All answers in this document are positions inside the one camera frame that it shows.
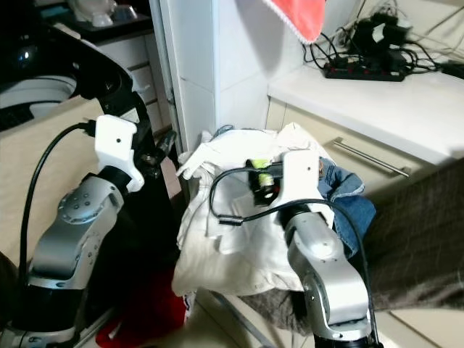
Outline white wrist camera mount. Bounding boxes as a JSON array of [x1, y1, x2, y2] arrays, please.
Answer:
[[281, 149, 327, 212], [94, 115, 146, 194]]

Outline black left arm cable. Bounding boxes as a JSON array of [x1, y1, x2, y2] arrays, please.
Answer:
[[17, 122, 99, 273]]

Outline black top-load washing machine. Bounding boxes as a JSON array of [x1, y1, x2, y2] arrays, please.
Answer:
[[0, 25, 154, 135]]

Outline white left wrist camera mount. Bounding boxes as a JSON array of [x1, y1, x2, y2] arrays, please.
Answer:
[[94, 115, 146, 194]]

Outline silver drawer handle bar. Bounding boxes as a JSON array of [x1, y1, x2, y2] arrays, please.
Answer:
[[333, 138, 411, 178]]

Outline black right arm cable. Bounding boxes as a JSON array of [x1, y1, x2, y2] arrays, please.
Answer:
[[209, 165, 378, 327]]

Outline black power adapter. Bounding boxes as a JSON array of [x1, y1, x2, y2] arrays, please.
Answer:
[[354, 13, 412, 60]]

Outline small black plug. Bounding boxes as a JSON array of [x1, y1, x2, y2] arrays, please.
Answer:
[[441, 61, 464, 78]]

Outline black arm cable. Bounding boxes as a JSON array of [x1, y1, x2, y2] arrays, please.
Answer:
[[17, 122, 99, 273], [209, 165, 378, 327]]

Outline white lumpy object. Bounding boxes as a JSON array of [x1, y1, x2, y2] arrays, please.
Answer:
[[69, 0, 117, 22]]

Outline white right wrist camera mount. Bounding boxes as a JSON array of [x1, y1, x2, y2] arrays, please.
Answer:
[[281, 149, 327, 212]]

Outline white counter cabinet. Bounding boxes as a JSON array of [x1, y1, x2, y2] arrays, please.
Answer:
[[265, 65, 464, 191]]

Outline black power strip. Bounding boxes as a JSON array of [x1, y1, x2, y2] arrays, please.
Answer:
[[324, 62, 407, 83]]

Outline small grey bowl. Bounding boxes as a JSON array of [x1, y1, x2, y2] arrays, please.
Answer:
[[113, 4, 143, 22]]

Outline white garment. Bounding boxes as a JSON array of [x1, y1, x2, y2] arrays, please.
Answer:
[[174, 123, 328, 298]]

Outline red cloth heap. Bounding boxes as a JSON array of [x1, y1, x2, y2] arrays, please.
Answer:
[[97, 286, 191, 348]]

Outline white drawer cabinet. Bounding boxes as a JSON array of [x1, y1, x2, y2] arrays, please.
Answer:
[[101, 30, 169, 133]]

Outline blue denim jeans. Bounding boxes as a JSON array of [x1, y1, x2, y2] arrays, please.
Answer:
[[318, 158, 378, 251]]

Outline red hanging towel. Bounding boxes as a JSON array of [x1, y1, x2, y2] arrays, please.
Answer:
[[264, 0, 328, 44]]

